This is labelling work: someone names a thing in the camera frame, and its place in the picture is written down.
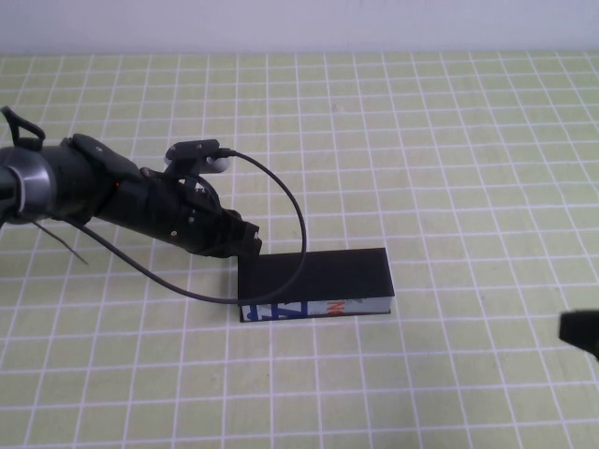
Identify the black loop cable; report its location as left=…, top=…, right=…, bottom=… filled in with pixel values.
left=0, top=106, right=47, bottom=152

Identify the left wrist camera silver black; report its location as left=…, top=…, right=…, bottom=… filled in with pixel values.
left=164, top=138, right=233, bottom=176

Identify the black glasses case printed side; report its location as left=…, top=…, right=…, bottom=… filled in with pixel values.
left=236, top=246, right=397, bottom=326

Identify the black left camera cable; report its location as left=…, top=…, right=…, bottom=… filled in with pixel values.
left=77, top=148, right=310, bottom=305

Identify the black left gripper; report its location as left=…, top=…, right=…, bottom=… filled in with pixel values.
left=98, top=167, right=262, bottom=259

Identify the thin grey wire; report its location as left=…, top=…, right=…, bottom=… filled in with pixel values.
left=31, top=217, right=91, bottom=267

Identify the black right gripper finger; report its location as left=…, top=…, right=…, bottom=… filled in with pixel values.
left=559, top=326, right=599, bottom=362
left=559, top=310, right=599, bottom=336

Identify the green white-grid tablecloth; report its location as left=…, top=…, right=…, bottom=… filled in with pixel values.
left=0, top=51, right=599, bottom=449

